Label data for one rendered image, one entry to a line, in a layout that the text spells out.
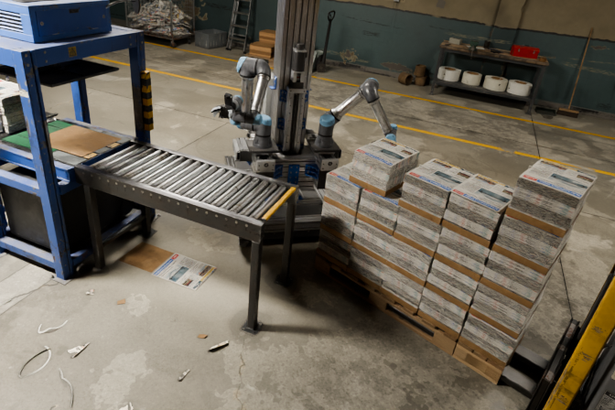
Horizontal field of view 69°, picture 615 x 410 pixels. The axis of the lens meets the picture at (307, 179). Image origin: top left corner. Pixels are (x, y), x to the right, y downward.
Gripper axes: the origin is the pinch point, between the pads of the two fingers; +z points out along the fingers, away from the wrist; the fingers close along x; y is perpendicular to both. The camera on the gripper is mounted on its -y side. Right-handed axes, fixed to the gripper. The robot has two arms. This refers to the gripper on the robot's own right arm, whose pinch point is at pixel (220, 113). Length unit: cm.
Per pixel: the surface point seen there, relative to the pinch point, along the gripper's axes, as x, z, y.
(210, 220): -16, 42, 48
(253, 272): -48, 48, 72
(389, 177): -111, -5, 13
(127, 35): 82, -37, -21
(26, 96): 97, 41, 4
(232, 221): -29, 45, 42
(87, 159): 83, 10, 53
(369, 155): -95, -15, 7
